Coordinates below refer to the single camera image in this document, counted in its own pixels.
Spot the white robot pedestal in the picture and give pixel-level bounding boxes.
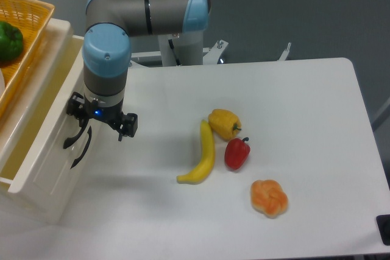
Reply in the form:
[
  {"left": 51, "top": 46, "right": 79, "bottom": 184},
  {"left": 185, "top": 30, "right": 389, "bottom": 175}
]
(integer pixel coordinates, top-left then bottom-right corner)
[{"left": 158, "top": 30, "right": 204, "bottom": 67}]

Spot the white drawer cabinet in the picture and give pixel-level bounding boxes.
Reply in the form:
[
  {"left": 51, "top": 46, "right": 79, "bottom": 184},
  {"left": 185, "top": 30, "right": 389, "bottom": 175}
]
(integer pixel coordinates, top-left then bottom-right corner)
[{"left": 0, "top": 18, "right": 101, "bottom": 225}]

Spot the black top drawer handle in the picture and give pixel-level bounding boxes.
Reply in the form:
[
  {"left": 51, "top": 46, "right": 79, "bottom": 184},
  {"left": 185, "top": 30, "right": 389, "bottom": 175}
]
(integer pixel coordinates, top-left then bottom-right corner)
[{"left": 63, "top": 119, "right": 88, "bottom": 149}]

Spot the black device at table edge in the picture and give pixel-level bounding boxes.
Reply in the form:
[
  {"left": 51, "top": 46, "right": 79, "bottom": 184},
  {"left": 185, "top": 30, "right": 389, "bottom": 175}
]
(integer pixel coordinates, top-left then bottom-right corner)
[{"left": 376, "top": 214, "right": 390, "bottom": 246}]

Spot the yellow woven basket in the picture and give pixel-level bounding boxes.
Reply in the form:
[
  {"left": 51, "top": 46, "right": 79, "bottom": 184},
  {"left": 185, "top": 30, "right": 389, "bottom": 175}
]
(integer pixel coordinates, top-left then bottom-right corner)
[{"left": 1, "top": 0, "right": 55, "bottom": 114}]

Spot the yellow banana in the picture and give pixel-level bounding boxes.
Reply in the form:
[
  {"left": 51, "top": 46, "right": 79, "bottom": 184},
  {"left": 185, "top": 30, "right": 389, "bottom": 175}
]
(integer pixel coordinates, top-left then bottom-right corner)
[{"left": 176, "top": 120, "right": 215, "bottom": 184}]

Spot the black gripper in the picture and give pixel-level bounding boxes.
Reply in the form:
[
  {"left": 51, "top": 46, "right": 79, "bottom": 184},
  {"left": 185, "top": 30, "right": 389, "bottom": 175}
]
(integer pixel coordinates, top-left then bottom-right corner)
[{"left": 66, "top": 92, "right": 138, "bottom": 141}]

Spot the black bottom drawer handle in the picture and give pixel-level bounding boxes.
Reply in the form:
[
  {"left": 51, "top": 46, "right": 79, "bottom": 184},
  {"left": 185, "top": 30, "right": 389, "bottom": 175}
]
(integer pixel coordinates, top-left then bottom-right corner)
[{"left": 71, "top": 126, "right": 92, "bottom": 169}]

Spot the green bell pepper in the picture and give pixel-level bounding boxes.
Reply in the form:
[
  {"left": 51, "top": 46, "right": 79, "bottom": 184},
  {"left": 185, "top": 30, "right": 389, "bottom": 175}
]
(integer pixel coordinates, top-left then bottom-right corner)
[{"left": 1, "top": 21, "right": 24, "bottom": 61}]

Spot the yellow bell pepper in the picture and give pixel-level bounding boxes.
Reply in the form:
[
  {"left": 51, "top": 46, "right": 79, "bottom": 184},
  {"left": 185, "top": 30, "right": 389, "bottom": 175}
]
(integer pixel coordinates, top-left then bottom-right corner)
[{"left": 208, "top": 109, "right": 241, "bottom": 141}]

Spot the black drawer handle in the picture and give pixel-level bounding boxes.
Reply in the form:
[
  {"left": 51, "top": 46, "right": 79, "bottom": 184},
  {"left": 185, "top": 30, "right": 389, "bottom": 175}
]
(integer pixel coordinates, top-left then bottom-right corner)
[
  {"left": 63, "top": 119, "right": 88, "bottom": 149},
  {"left": 71, "top": 126, "right": 92, "bottom": 169}
]

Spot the orange knotted bread roll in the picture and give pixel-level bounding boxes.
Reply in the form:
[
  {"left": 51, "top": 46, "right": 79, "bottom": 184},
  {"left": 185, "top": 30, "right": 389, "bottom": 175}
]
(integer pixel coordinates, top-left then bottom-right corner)
[{"left": 250, "top": 180, "right": 289, "bottom": 218}]

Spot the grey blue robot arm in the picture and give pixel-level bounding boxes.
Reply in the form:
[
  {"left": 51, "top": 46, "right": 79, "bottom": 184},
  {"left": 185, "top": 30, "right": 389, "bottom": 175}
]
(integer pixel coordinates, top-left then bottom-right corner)
[{"left": 66, "top": 0, "right": 211, "bottom": 137}]

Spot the white metal base frame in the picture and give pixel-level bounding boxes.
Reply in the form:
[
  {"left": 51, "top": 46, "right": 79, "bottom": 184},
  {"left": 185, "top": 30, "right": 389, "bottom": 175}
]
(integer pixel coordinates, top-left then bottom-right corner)
[{"left": 129, "top": 40, "right": 291, "bottom": 68}]

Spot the red bell pepper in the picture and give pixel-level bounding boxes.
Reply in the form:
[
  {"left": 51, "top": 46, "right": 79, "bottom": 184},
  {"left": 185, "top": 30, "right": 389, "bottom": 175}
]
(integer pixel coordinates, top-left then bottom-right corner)
[{"left": 224, "top": 137, "right": 250, "bottom": 170}]

